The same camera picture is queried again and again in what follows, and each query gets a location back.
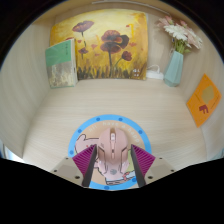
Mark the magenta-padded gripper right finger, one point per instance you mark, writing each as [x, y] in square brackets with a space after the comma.
[144, 162]

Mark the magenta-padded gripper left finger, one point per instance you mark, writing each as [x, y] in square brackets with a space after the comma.
[81, 163]

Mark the pink computer mouse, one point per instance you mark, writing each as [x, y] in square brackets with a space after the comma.
[112, 151]

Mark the round cartoon mouse pad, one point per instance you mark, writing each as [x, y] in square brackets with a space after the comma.
[110, 124]

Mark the orange cover book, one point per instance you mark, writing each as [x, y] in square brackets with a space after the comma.
[204, 100]

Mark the white power strip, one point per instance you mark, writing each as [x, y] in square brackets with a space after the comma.
[154, 72]

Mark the teal geometric vase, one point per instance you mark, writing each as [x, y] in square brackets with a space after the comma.
[174, 69]

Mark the green cover book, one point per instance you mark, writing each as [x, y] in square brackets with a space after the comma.
[60, 65]

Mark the poppy flower canvas painting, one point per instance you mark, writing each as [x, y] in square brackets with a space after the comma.
[103, 45]

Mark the pink and white flowers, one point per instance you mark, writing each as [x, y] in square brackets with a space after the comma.
[181, 31]

